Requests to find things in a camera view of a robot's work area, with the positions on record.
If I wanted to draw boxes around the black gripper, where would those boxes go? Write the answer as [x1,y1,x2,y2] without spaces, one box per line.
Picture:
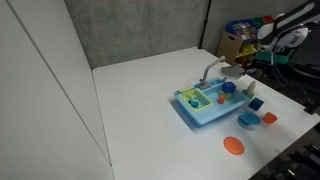
[247,64,268,82]

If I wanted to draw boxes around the beige toy bottle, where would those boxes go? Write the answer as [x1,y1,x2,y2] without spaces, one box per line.
[246,80,258,96]

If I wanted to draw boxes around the dark green block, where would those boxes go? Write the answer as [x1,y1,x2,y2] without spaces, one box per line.
[241,88,256,100]

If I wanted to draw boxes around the grey metal mounting plate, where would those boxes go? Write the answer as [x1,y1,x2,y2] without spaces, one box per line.
[220,64,248,80]

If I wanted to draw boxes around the dark blue block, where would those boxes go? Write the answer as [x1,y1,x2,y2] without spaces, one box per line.
[248,97,265,112]

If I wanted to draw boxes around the large blue block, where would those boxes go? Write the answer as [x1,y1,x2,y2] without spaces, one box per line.
[221,81,237,95]

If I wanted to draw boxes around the yellow-green plate rack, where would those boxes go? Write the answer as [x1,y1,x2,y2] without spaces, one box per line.
[175,87,214,112]

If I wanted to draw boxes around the orange toy plate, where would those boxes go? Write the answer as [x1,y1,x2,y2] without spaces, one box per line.
[223,136,246,156]

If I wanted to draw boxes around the brown cardboard box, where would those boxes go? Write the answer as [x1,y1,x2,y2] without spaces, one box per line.
[216,31,244,66]

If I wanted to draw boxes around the blue toy bowl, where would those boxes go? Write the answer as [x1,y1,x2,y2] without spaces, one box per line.
[237,111,262,127]

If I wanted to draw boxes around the grey toy faucet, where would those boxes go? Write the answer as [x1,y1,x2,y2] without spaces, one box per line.
[198,55,227,90]

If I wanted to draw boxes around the dark office chair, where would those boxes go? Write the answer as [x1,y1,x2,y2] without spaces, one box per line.
[286,31,320,115]

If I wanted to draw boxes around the light blue toy sink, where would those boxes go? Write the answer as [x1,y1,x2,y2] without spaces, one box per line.
[173,77,251,127]

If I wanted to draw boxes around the blue toy cup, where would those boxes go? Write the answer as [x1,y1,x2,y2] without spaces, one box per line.
[188,98,200,109]

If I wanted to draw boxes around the black cable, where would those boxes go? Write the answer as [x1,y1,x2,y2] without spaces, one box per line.
[270,53,292,88]

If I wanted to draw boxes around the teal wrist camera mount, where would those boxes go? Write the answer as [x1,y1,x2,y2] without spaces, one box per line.
[254,51,290,65]

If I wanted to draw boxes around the small orange cup without handle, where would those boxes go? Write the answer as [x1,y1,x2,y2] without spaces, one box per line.
[216,94,227,106]

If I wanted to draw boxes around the orange cup with handle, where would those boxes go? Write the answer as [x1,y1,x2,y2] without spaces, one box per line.
[262,111,279,125]

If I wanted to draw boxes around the black equipment frame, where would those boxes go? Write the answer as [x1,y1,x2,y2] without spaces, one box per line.
[249,123,320,180]

